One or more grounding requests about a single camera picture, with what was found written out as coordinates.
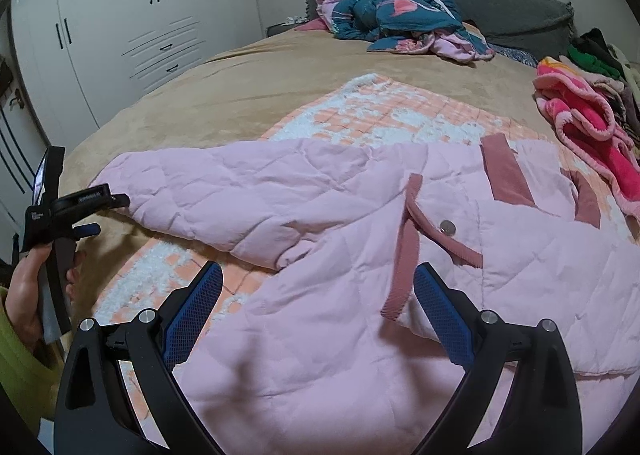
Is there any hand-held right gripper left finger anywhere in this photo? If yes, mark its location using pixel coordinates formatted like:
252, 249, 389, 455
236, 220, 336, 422
54, 261, 224, 455

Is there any tan bed blanket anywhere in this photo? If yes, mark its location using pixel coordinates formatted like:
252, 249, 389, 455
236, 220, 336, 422
65, 17, 640, 326

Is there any mauve garment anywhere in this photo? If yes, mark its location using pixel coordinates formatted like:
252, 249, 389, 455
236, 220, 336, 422
590, 75, 640, 136

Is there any dark nightstand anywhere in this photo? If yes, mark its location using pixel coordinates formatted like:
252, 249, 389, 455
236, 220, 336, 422
266, 17, 308, 38

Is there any peach and white checked blanket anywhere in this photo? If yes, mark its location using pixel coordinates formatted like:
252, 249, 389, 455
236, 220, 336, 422
92, 74, 640, 441

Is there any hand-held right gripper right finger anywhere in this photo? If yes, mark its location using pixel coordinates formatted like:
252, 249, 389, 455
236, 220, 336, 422
413, 262, 583, 455

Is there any white wardrobe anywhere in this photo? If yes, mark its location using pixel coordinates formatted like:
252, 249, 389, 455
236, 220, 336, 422
10, 0, 266, 130

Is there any person's left hand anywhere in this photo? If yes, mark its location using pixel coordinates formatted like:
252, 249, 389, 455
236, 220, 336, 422
4, 242, 85, 351

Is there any black garment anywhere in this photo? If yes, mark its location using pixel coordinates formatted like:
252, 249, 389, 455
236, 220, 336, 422
577, 27, 621, 60

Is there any white door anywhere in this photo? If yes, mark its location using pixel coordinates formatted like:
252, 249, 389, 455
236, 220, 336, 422
0, 50, 48, 236

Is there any beige garment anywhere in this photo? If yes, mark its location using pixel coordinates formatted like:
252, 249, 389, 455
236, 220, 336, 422
607, 42, 640, 86

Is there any blue patterned pillow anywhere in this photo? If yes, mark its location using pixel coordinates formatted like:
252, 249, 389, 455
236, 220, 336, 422
487, 42, 543, 68

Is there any pink fleece blanket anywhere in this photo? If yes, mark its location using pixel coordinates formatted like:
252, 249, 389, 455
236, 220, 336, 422
532, 57, 640, 220

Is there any green garment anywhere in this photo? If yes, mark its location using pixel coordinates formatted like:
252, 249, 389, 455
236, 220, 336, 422
567, 46, 623, 80

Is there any pink quilted jacket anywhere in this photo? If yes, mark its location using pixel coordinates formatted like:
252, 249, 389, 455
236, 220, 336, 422
89, 132, 640, 455

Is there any teal flamingo print quilt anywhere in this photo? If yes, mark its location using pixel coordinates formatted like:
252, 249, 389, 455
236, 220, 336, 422
315, 0, 496, 64

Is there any person's left forearm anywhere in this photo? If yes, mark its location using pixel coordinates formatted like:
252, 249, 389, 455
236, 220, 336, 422
0, 285, 61, 436

